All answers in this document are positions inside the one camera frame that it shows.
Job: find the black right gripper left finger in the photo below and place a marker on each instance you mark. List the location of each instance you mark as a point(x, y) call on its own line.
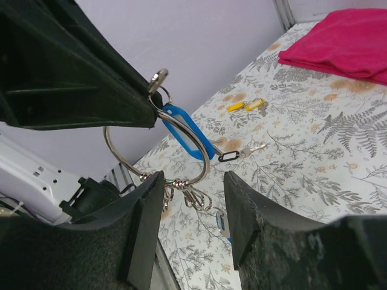
point(112, 248)

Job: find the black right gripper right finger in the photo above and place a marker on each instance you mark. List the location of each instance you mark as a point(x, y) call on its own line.
point(275, 248)

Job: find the yellow tagged key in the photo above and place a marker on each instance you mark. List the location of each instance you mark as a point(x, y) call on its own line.
point(236, 107)
point(259, 104)

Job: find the blue tagged key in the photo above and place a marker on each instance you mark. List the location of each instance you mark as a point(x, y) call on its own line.
point(222, 224)
point(178, 121)

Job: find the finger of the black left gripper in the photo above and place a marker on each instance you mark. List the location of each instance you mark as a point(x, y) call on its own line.
point(59, 72)

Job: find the folded pink cloth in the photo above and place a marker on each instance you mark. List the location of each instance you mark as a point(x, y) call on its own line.
point(349, 43)

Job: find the black tagged key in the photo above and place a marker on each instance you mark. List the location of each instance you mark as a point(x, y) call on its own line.
point(244, 153)

